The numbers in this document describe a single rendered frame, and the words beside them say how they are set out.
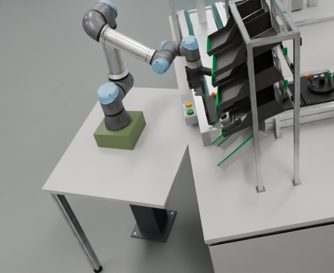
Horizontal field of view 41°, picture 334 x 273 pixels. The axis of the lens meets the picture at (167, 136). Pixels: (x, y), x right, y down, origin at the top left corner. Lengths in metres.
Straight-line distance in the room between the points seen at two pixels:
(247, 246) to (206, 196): 0.30
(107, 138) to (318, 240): 1.20
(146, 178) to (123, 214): 1.06
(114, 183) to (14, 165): 1.92
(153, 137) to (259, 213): 0.79
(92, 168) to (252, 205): 0.89
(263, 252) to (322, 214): 0.33
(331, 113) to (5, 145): 2.98
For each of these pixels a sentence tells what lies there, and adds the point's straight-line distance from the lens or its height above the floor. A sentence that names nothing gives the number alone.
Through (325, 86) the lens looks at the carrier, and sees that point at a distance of 2.51.
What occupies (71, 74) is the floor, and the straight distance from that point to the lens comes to 4.99.
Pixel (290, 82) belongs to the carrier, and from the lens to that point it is 2.56.
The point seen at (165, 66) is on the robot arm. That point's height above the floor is 1.38.
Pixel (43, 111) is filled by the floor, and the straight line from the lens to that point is 4.60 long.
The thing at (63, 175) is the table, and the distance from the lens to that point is 2.51.
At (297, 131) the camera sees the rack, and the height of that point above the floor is 1.19.
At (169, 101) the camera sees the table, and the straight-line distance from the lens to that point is 2.75.
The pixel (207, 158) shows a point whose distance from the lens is 2.33.
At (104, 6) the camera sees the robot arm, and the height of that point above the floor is 1.59.
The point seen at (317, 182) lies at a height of 0.86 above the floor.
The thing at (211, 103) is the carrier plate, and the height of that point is 0.97.
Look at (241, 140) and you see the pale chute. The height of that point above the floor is 1.08.
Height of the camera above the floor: 2.52
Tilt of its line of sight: 41 degrees down
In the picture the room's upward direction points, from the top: 15 degrees counter-clockwise
